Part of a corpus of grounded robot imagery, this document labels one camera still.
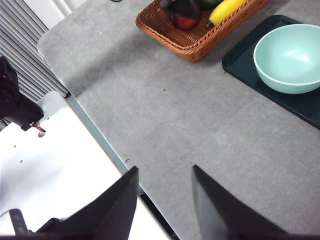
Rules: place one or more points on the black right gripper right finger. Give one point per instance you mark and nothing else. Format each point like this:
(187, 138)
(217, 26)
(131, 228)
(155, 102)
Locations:
(222, 215)

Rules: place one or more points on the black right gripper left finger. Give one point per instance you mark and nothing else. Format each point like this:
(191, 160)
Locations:
(107, 217)

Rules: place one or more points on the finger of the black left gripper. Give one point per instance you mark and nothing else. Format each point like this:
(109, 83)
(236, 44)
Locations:
(187, 8)

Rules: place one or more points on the dark purple plum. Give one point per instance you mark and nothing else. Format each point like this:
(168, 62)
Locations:
(166, 3)

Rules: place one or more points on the teal ribbed bowl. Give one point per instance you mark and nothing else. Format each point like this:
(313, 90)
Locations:
(287, 62)

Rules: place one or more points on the red apple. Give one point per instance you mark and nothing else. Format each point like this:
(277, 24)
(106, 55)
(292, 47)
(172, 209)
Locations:
(185, 24)

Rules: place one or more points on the green mango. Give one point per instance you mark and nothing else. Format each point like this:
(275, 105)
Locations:
(208, 3)

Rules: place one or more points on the yellow banana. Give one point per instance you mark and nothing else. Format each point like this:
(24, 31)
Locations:
(225, 10)

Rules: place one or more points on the brown wicker basket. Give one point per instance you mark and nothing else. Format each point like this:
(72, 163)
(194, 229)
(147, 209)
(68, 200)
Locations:
(190, 47)

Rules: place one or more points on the black rectangular tray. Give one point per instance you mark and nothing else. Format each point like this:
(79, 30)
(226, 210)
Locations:
(241, 65)

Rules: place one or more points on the grey ribbed panel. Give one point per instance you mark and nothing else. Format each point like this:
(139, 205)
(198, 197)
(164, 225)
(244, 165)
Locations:
(22, 50)

